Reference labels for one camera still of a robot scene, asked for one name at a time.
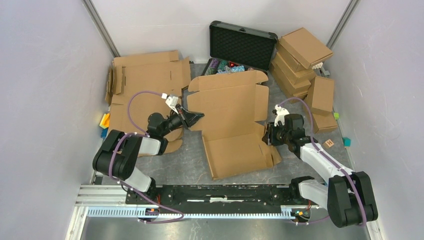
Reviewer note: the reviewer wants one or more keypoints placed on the brown cardboard box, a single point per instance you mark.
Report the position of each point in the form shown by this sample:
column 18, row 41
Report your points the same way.
column 234, row 105

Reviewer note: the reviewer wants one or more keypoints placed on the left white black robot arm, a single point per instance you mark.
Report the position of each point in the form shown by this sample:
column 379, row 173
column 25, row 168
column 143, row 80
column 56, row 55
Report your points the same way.
column 119, row 152

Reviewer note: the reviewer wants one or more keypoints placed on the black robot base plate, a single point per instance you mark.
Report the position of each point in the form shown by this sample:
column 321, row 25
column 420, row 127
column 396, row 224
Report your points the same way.
column 225, row 198

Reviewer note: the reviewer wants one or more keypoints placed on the stacked folded cardboard boxes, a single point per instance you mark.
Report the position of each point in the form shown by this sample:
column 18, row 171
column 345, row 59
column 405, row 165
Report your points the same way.
column 292, row 78

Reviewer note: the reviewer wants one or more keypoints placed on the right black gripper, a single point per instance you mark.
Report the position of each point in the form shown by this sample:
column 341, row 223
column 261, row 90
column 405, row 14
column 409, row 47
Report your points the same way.
column 268, row 137

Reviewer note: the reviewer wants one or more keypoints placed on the wooden letter block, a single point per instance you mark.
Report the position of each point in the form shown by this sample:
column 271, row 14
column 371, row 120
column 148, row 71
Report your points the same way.
column 328, row 144

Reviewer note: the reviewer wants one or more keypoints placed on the aluminium frame rail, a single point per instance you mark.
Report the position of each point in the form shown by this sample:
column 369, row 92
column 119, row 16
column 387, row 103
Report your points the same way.
column 101, row 196

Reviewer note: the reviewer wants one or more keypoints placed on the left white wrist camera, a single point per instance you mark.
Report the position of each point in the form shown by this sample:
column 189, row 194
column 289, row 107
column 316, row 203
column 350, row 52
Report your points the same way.
column 173, row 102

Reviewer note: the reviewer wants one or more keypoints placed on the yellow orange toy block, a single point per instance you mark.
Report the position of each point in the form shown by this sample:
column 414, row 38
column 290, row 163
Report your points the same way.
column 105, row 121

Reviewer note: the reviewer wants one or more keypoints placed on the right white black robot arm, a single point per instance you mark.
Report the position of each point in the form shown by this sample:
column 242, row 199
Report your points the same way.
column 347, row 195

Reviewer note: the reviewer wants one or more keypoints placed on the white slotted cable duct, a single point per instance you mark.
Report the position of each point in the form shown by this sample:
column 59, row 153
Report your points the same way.
column 141, row 212

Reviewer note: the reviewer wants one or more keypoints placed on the green toy cube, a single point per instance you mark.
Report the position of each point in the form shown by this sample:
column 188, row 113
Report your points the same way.
column 336, row 115

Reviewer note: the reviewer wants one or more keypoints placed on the teal toy cube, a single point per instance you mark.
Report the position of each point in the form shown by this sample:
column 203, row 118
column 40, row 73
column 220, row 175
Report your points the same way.
column 346, row 142

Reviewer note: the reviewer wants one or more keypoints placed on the low folded cardboard box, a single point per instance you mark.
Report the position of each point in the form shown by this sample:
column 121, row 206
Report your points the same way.
column 324, row 123

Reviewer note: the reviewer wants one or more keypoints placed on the black poker chip case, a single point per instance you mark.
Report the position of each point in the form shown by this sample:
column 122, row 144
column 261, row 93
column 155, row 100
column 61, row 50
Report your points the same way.
column 234, row 48

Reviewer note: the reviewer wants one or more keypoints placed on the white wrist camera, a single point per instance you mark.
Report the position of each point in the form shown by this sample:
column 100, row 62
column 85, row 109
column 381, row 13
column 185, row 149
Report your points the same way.
column 280, row 113
column 173, row 102

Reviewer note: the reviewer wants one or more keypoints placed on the flat cardboard sheet stack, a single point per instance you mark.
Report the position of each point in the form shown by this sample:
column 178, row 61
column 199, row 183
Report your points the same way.
column 136, row 84

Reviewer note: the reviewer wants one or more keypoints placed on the white plastic connector piece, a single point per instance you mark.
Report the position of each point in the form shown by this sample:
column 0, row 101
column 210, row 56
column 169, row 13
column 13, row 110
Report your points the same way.
column 320, row 70

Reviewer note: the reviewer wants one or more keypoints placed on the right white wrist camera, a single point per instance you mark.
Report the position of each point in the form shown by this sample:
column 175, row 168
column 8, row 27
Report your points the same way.
column 280, row 113

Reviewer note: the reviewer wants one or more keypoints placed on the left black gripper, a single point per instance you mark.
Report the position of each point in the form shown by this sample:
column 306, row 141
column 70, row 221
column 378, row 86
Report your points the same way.
column 187, row 119

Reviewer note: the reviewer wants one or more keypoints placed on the leaning folded cardboard box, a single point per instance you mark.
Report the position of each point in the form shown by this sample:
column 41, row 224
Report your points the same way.
column 320, row 96

